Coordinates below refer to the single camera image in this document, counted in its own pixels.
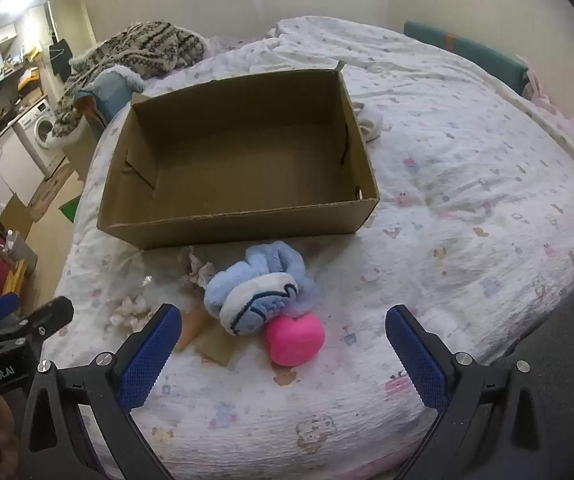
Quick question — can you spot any white washing machine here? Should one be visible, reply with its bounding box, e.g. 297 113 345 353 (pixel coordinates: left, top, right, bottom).
14 100 68 176

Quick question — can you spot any small tan cardboard piece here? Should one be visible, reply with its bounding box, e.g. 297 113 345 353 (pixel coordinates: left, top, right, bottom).
194 322 240 367

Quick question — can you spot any grey plastic bin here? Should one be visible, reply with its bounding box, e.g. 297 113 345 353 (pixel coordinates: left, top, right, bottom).
4 230 38 286

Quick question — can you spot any beige storage box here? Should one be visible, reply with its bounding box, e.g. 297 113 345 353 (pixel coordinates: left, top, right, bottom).
62 120 102 181

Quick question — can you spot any beige brown plush toy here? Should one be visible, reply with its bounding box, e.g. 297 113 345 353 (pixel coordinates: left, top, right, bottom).
177 247 218 291

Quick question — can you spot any patterned knit blanket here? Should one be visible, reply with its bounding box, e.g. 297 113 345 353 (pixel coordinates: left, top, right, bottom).
52 20 208 138

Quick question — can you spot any kitchen counter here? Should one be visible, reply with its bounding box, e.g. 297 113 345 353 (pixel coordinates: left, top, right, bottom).
0 40 52 126

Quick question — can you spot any cardboard box on floor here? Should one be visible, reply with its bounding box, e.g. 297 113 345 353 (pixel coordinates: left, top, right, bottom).
0 192 35 241

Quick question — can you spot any white sock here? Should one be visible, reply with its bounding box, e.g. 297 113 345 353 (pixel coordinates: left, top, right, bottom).
352 102 385 143

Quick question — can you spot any pink rubber duck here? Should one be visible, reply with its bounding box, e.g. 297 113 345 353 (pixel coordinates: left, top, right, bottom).
266 312 326 367

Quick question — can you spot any blue and white plush toy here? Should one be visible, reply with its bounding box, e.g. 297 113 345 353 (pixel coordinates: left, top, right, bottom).
204 241 320 337

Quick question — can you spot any brown cardboard box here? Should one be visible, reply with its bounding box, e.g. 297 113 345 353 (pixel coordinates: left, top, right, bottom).
97 60 380 251

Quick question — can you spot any white cabinet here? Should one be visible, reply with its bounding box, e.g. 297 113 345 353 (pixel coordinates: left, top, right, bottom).
0 130 42 206

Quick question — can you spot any printed white bed sheet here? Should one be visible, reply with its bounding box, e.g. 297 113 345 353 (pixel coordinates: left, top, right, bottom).
42 15 574 480

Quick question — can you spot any black hanging garment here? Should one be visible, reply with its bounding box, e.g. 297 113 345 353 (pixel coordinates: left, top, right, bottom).
49 37 75 81

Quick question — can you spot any teal padded headboard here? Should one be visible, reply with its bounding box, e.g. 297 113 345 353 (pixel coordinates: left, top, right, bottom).
403 20 530 96

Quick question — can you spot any brown floor mat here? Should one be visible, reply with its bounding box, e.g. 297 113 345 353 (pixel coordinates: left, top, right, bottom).
27 165 80 221

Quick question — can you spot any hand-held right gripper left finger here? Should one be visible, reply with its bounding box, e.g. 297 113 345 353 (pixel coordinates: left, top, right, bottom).
17 304 182 480

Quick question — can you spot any teal fleece cushion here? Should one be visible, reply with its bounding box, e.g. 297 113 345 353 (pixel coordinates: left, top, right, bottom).
74 67 145 126

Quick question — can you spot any cream plush toy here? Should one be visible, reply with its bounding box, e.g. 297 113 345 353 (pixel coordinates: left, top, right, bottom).
109 294 152 331

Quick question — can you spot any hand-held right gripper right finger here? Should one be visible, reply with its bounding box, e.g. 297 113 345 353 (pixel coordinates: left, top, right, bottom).
386 304 574 480

